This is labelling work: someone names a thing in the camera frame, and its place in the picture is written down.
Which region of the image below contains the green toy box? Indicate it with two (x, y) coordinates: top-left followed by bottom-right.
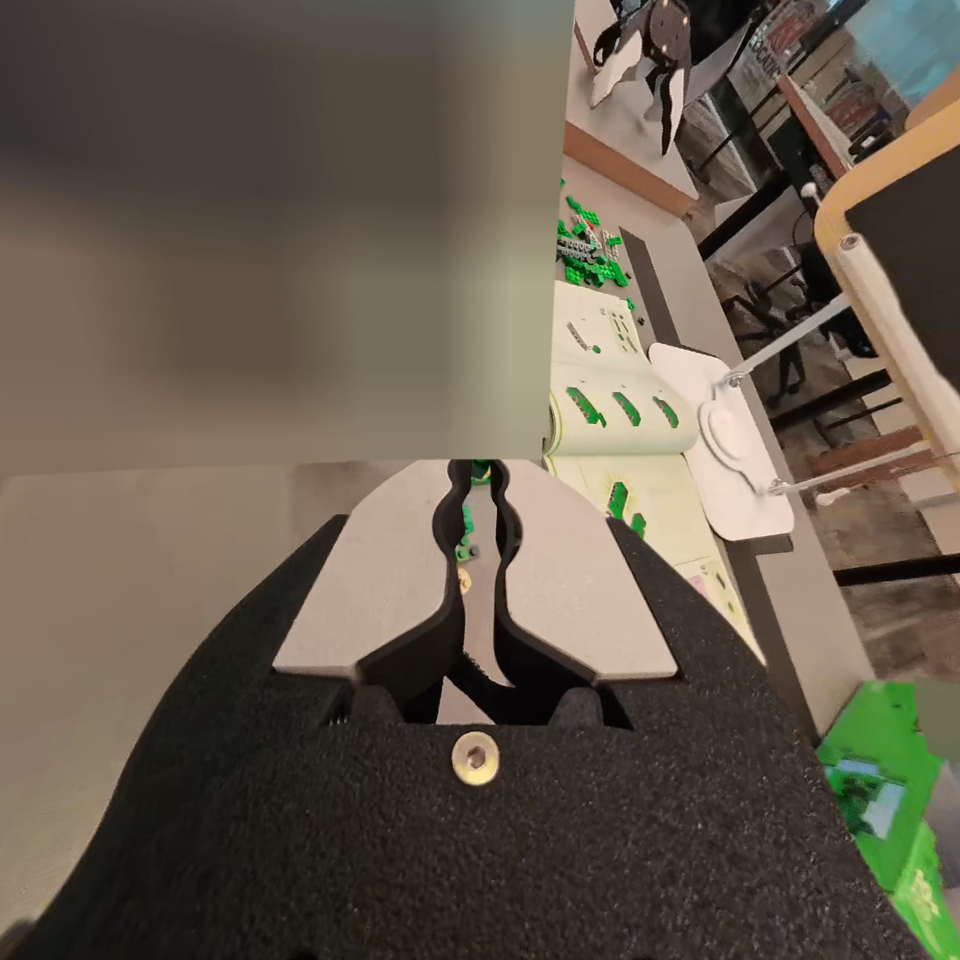
(816, 678), (960, 960)

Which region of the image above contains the black board with wooden edge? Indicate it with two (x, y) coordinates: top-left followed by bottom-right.
(813, 97), (960, 459)

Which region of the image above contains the wood-edged table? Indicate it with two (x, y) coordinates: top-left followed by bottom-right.
(562, 0), (702, 219)

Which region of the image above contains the curved green brick assembly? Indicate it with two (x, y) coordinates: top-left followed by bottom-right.
(450, 459), (495, 565)

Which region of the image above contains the instruction booklet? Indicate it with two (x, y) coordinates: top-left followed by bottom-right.
(541, 279), (766, 661)

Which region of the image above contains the white bar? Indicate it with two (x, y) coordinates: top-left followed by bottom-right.
(836, 234), (960, 466)

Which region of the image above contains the grey desk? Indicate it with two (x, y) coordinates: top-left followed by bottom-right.
(0, 153), (879, 960)

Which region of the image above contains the clear acrylic stand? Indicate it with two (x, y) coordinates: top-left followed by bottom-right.
(712, 292), (939, 500)

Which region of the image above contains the pile of bricks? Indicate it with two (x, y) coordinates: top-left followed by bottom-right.
(556, 178), (646, 327)

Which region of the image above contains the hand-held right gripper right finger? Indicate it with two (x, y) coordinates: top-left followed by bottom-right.
(491, 459), (682, 687)

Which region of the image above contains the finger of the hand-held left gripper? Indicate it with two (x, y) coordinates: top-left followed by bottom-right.
(643, 60), (693, 157)
(588, 18), (652, 112)

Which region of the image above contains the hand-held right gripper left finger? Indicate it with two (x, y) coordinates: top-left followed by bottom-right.
(270, 459), (468, 688)

